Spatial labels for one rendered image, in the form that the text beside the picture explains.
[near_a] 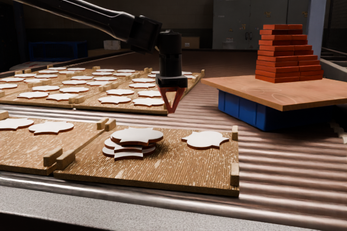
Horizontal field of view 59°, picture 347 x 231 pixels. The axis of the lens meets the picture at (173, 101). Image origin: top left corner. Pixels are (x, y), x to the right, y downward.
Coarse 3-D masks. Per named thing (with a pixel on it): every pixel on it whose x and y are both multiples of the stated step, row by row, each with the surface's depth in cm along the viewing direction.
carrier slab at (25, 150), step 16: (80, 128) 98; (96, 128) 98; (0, 144) 84; (16, 144) 84; (32, 144) 84; (48, 144) 84; (64, 144) 84; (80, 144) 84; (0, 160) 74; (16, 160) 74; (32, 160) 74
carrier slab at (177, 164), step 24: (96, 144) 84; (168, 144) 84; (72, 168) 70; (96, 168) 70; (120, 168) 70; (144, 168) 70; (168, 168) 70; (192, 168) 70; (216, 168) 70; (216, 192) 62
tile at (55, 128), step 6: (30, 126) 97; (36, 126) 97; (42, 126) 97; (48, 126) 97; (54, 126) 97; (60, 126) 97; (66, 126) 97; (72, 126) 97; (30, 132) 94; (36, 132) 91; (42, 132) 92; (48, 132) 92; (54, 132) 92; (60, 132) 94
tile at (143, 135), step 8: (136, 128) 85; (144, 128) 85; (152, 128) 85; (112, 136) 80; (120, 136) 79; (128, 136) 79; (136, 136) 79; (144, 136) 79; (152, 136) 79; (160, 136) 79; (120, 144) 76; (144, 144) 76
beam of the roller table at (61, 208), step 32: (0, 192) 64; (32, 192) 64; (0, 224) 58; (32, 224) 56; (64, 224) 54; (96, 224) 53; (128, 224) 53; (160, 224) 53; (192, 224) 53; (224, 224) 53; (256, 224) 53
